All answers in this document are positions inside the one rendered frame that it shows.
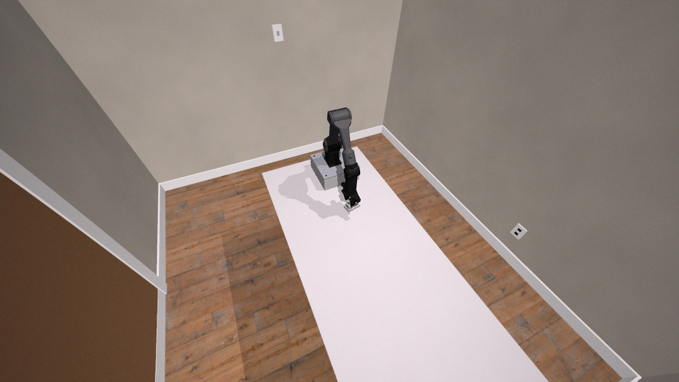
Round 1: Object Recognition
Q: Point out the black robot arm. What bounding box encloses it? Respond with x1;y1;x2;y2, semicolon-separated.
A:
323;107;360;189

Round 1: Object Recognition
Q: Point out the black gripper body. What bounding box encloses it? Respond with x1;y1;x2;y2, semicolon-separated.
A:
341;182;361;203

